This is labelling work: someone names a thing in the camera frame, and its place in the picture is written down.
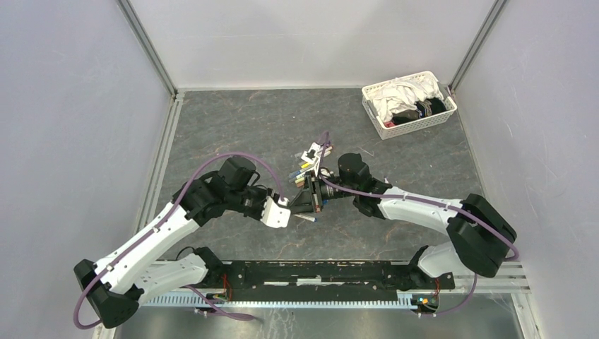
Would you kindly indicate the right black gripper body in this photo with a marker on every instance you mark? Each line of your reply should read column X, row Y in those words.
column 323, row 191

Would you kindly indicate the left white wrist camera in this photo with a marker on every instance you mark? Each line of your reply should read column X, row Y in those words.
column 275, row 216

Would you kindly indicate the white plastic basket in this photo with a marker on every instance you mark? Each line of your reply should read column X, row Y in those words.
column 387, row 130

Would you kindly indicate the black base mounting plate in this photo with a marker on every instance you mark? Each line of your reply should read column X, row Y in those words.
column 320, row 281

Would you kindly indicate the white cloth in basket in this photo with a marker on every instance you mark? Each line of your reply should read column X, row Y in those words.
column 401, row 94

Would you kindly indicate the black cloth in basket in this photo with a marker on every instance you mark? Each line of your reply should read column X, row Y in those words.
column 423, row 109

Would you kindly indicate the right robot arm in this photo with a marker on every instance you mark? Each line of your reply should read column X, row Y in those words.
column 479, row 238

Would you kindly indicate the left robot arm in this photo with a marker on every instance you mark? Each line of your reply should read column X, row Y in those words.
column 115, row 286

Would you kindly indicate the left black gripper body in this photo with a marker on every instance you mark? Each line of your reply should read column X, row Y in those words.
column 251, row 200

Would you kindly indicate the white slotted cable duct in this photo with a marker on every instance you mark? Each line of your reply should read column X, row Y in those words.
column 190, row 299

